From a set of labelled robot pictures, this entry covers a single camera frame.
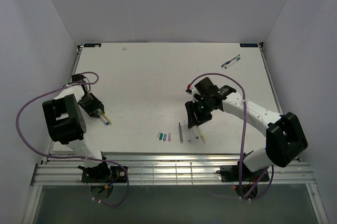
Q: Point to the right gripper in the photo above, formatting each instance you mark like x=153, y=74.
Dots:
x=190, y=107

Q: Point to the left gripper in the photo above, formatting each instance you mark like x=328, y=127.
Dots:
x=92, y=110

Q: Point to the lavender capped white marker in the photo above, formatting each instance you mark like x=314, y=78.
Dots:
x=186, y=131

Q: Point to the teal white marker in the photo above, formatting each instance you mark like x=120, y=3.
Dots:
x=195, y=133

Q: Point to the yellow highlighter pen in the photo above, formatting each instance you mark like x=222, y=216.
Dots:
x=200, y=134

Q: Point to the purple marker pen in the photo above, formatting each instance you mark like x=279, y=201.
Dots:
x=180, y=133

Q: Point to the green capped marker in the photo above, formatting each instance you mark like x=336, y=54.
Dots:
x=233, y=62

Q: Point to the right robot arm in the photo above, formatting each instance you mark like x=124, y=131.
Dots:
x=284, y=136

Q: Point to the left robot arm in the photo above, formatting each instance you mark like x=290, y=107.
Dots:
x=66, y=124

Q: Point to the left blue corner label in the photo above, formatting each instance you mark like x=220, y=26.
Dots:
x=92, y=45

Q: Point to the blue corner label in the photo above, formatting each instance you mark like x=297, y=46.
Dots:
x=92, y=45
x=249, y=45

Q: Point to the right blue corner label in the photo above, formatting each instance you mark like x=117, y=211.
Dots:
x=249, y=45

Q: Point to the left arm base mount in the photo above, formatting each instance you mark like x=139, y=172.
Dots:
x=116, y=175

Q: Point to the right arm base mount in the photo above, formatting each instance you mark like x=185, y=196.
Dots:
x=230, y=173

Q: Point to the aluminium frame rail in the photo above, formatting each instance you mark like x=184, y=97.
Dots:
x=157, y=170

